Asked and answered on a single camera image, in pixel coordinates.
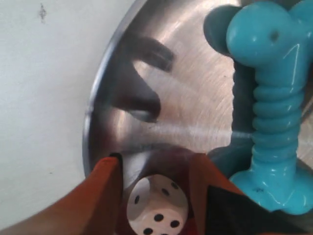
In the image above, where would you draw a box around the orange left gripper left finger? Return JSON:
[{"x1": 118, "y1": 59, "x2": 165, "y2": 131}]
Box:
[{"x1": 0, "y1": 153, "x2": 123, "y2": 235}]

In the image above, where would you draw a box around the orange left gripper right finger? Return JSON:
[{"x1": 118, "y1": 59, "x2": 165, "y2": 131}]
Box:
[{"x1": 171, "y1": 147, "x2": 312, "y2": 235}]

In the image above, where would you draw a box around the round silver metal plate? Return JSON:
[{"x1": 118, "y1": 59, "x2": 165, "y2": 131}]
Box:
[{"x1": 82, "y1": 0, "x2": 313, "y2": 235}]

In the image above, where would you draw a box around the small wooden die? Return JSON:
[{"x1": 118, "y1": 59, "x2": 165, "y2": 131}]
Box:
[{"x1": 127, "y1": 174, "x2": 189, "y2": 235}]

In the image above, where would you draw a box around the turquoise rubber bone toy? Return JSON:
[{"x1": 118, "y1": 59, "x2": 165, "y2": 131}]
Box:
[{"x1": 226, "y1": 0, "x2": 313, "y2": 215}]

